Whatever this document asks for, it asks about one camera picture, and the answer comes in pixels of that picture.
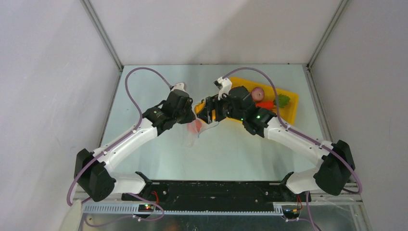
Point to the red carrot with leaves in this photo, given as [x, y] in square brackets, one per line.
[280, 102]

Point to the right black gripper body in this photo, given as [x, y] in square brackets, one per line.
[210, 108]

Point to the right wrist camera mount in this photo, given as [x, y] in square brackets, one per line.
[224, 85]

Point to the clear zip top bag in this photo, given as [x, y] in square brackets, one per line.
[190, 139]

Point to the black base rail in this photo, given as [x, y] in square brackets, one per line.
[219, 196]

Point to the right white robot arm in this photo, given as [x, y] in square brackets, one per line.
[333, 162]

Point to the yellow plastic tray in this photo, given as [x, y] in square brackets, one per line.
[288, 113]

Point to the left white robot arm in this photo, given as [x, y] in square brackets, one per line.
[95, 171]

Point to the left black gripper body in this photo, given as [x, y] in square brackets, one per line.
[184, 116]

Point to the peach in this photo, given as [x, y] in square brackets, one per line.
[194, 127]

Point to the yellow bell pepper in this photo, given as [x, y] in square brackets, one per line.
[200, 107]

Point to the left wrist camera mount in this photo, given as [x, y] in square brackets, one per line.
[179, 88]

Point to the purple onion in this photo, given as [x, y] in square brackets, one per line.
[257, 94]

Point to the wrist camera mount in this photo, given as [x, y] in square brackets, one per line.
[179, 88]
[224, 85]

